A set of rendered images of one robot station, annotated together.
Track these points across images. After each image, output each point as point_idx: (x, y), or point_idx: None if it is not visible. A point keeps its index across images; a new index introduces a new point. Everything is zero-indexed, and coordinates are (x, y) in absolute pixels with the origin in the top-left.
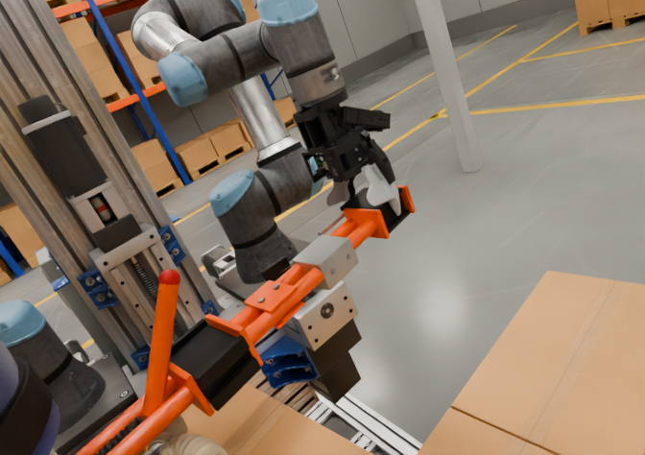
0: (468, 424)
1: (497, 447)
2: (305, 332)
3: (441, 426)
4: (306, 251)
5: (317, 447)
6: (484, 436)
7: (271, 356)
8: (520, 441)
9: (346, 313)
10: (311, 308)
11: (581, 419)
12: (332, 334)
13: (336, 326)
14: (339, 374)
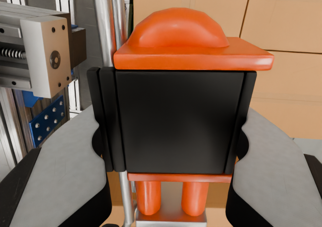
0: None
1: None
2: (60, 90)
3: (137, 1)
4: None
5: (214, 216)
6: None
7: (37, 99)
8: None
9: (63, 35)
10: (48, 80)
11: None
12: (69, 58)
13: (67, 51)
14: (78, 49)
